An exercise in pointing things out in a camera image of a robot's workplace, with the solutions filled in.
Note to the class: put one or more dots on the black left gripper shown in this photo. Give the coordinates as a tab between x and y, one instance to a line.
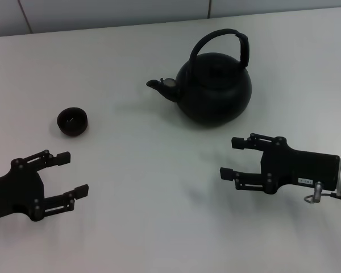
20	187

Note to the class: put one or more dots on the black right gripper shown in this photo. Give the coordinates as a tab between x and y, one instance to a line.
301	169

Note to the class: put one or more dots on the small dark teacup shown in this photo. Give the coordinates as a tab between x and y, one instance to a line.
72	122

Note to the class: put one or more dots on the black round teapot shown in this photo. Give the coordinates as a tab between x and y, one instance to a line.
216	94

